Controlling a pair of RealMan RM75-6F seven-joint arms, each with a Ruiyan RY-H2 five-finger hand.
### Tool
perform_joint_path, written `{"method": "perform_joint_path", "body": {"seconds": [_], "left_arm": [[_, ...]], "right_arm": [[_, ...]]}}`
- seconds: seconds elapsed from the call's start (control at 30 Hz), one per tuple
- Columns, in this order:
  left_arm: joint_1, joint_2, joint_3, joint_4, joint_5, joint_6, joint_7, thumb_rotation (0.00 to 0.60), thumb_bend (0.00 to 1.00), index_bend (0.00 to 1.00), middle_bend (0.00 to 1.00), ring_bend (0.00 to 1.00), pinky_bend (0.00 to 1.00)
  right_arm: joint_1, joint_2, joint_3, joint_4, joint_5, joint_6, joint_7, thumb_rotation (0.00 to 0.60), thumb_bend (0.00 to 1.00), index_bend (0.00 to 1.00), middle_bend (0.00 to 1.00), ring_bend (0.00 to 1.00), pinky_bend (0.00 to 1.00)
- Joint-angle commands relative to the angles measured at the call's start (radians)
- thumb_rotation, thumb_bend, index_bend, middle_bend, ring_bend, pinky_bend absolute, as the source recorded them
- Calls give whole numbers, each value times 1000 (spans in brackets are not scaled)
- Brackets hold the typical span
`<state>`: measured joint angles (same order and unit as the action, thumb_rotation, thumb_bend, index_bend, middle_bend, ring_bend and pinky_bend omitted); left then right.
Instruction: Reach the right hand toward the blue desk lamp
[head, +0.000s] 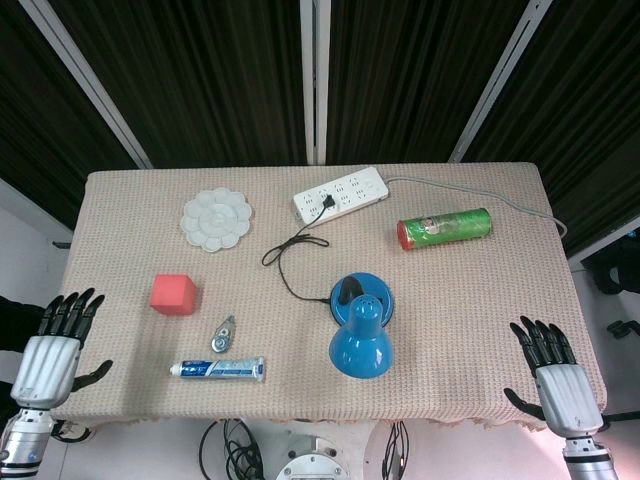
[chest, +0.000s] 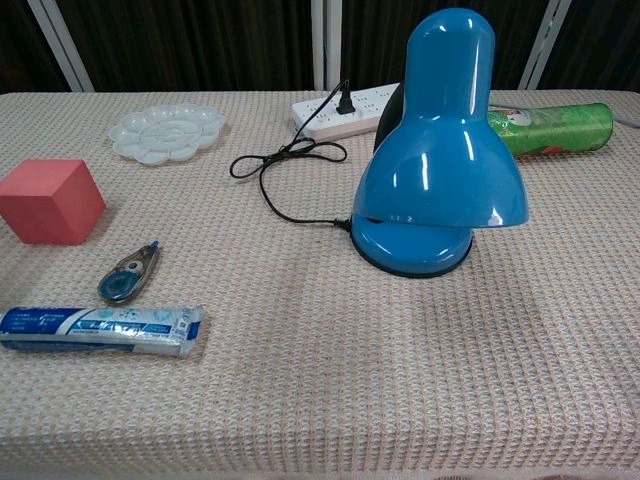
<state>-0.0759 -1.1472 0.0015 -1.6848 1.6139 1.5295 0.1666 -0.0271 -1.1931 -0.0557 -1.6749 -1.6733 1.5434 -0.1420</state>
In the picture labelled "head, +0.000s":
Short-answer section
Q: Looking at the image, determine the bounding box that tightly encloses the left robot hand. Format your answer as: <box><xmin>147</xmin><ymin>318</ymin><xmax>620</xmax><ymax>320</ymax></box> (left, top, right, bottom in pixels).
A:
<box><xmin>9</xmin><ymin>288</ymin><xmax>114</xmax><ymax>411</ymax></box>

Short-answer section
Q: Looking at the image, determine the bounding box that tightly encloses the robot base column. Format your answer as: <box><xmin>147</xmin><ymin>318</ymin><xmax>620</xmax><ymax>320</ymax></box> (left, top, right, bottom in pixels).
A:
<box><xmin>273</xmin><ymin>433</ymin><xmax>352</xmax><ymax>480</ymax></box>

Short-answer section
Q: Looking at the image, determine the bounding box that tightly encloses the blue desk lamp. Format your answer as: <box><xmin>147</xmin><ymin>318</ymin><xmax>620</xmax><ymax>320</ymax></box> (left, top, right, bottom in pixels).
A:
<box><xmin>328</xmin><ymin>271</ymin><xmax>396</xmax><ymax>380</ymax></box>

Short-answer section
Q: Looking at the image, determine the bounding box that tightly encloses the white curtain frame post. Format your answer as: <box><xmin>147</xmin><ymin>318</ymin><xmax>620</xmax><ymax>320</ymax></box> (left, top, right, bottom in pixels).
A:
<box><xmin>447</xmin><ymin>0</ymin><xmax>555</xmax><ymax>164</ymax></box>
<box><xmin>18</xmin><ymin>0</ymin><xmax>152</xmax><ymax>170</ymax></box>
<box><xmin>298</xmin><ymin>0</ymin><xmax>332</xmax><ymax>166</ymax></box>

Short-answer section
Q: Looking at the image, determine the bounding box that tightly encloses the green chips can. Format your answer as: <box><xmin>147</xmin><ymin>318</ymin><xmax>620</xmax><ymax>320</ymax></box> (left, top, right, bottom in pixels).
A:
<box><xmin>396</xmin><ymin>207</ymin><xmax>494</xmax><ymax>253</ymax></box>

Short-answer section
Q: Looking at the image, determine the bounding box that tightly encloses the white flower paint palette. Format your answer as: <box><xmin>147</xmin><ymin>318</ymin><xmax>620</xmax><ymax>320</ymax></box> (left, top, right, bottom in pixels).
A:
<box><xmin>180</xmin><ymin>187</ymin><xmax>255</xmax><ymax>252</ymax></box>

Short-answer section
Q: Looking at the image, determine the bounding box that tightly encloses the black power plug and cable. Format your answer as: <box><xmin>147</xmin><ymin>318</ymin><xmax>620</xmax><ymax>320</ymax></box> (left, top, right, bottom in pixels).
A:
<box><xmin>261</xmin><ymin>195</ymin><xmax>338</xmax><ymax>304</ymax></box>

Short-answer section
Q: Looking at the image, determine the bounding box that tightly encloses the black equipment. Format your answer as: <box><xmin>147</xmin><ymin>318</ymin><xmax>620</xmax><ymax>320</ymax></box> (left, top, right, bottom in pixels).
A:
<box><xmin>579</xmin><ymin>242</ymin><xmax>640</xmax><ymax>341</ymax></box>

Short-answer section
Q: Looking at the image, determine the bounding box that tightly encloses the grey power strip cable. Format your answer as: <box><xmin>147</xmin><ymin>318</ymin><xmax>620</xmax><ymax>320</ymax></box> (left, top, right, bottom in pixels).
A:
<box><xmin>382</xmin><ymin>175</ymin><xmax>569</xmax><ymax>237</ymax></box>

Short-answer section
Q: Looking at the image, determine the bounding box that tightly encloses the beige woven tablecloth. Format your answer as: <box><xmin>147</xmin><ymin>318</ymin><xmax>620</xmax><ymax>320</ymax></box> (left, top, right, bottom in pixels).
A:
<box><xmin>51</xmin><ymin>162</ymin><xmax>610</xmax><ymax>432</ymax></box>

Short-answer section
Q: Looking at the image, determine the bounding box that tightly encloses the black cable bundle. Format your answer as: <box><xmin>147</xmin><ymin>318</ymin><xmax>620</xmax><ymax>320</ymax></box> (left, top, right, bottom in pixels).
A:
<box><xmin>383</xmin><ymin>420</ymin><xmax>412</xmax><ymax>480</ymax></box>
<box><xmin>199</xmin><ymin>418</ymin><xmax>274</xmax><ymax>480</ymax></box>

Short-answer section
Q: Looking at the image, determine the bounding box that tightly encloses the blue white toothpaste tube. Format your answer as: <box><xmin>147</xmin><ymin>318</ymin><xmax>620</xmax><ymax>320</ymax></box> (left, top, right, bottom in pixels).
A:
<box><xmin>168</xmin><ymin>355</ymin><xmax>266</xmax><ymax>385</ymax></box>

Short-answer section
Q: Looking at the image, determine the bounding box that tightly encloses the correction tape dispenser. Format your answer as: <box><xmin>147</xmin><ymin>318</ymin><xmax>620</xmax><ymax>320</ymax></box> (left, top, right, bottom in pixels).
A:
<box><xmin>209</xmin><ymin>314</ymin><xmax>237</xmax><ymax>355</ymax></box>

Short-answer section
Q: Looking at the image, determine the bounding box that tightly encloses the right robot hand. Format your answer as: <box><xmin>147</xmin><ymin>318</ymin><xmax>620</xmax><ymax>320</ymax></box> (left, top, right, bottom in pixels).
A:
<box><xmin>503</xmin><ymin>314</ymin><xmax>606</xmax><ymax>440</ymax></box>

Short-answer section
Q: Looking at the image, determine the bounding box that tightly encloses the red cube block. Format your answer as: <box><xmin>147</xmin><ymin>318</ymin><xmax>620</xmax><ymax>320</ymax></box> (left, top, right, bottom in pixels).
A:
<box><xmin>149</xmin><ymin>273</ymin><xmax>198</xmax><ymax>318</ymax></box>

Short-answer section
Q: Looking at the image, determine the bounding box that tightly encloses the white power strip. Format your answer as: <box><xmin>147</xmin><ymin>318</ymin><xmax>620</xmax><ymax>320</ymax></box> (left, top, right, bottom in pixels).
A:
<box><xmin>292</xmin><ymin>166</ymin><xmax>389</xmax><ymax>226</ymax></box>

